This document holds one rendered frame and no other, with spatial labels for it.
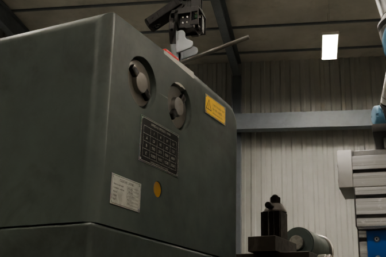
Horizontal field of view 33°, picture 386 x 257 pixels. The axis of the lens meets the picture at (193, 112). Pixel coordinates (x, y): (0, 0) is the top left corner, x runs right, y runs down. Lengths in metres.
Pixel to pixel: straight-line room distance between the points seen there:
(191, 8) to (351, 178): 0.60
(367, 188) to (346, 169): 0.06
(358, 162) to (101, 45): 0.69
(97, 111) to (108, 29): 0.16
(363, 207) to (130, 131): 0.60
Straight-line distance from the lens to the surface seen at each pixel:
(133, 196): 1.21
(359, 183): 1.57
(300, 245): 2.80
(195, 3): 1.78
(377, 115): 2.42
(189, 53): 1.77
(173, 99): 1.40
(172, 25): 1.74
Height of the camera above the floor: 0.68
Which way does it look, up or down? 19 degrees up
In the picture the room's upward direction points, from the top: 2 degrees clockwise
